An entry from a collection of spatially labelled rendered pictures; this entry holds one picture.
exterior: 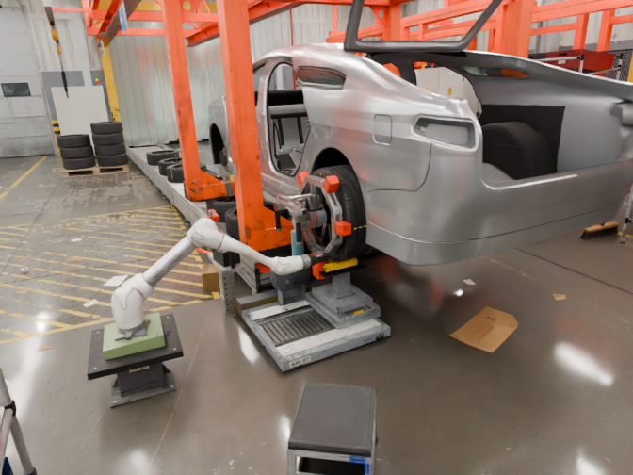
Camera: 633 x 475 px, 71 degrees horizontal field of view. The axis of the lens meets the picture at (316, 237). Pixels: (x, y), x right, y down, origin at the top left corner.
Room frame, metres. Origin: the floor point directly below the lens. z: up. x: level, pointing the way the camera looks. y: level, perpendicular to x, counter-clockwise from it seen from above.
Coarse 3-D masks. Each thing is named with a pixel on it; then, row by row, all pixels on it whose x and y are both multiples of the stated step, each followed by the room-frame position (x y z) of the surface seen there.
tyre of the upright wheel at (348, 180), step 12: (324, 168) 2.99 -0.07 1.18; (336, 168) 2.97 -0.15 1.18; (348, 168) 2.98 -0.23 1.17; (348, 180) 2.84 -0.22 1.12; (348, 192) 2.76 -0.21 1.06; (360, 192) 2.79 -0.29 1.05; (348, 204) 2.72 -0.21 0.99; (360, 204) 2.76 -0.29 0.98; (348, 216) 2.70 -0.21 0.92; (360, 216) 2.72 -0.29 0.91; (312, 228) 3.16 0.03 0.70; (360, 228) 2.71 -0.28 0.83; (348, 240) 2.71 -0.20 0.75; (360, 240) 2.74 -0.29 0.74; (348, 252) 2.75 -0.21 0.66; (360, 252) 2.81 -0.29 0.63
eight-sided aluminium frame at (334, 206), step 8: (312, 176) 3.02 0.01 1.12; (304, 184) 3.05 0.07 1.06; (320, 184) 2.83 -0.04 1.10; (304, 192) 3.16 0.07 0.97; (328, 200) 2.76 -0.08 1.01; (336, 200) 2.76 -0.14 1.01; (336, 208) 2.71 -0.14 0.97; (336, 216) 2.75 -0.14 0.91; (304, 232) 3.09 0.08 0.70; (312, 232) 3.11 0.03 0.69; (312, 240) 3.08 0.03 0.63; (336, 240) 2.70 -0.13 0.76; (312, 248) 2.99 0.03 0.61; (320, 248) 2.96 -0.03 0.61; (328, 248) 2.77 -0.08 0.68; (336, 248) 2.77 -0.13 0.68
